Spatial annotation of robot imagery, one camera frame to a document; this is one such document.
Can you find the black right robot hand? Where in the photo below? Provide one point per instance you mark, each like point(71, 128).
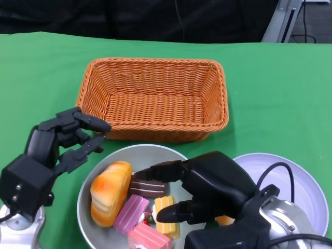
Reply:
point(218, 181)

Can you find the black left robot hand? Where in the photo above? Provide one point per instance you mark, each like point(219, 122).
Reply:
point(41, 142)

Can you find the grey-green round bowl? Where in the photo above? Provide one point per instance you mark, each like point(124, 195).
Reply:
point(145, 155)

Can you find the chocolate layer cake slice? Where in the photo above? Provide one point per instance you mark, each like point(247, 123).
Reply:
point(147, 188)

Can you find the yellow layer cake slice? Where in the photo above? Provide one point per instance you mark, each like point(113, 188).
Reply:
point(166, 230)

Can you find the golden sliced loaf bread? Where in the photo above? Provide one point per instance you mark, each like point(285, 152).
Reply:
point(109, 192)

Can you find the pale lavender round plate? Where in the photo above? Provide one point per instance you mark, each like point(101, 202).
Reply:
point(306, 181)

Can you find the salmon pink cake slice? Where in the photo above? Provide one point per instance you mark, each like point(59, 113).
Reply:
point(147, 237)

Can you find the pink striped cake slice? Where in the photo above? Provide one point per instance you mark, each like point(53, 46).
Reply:
point(129, 215)

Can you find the orange wicker basket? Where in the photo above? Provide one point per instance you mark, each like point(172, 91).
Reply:
point(155, 109)

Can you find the green tablecloth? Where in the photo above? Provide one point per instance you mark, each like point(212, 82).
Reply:
point(272, 103)

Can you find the black backdrop cloth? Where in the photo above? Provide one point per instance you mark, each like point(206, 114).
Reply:
point(103, 18)

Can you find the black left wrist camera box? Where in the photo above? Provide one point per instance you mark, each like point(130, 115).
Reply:
point(26, 186)

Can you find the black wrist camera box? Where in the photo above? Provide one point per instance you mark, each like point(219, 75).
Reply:
point(223, 238)
point(26, 186)

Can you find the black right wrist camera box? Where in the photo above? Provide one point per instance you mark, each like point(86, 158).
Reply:
point(223, 238)

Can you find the grey aluminium frame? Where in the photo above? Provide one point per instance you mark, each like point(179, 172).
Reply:
point(282, 23)

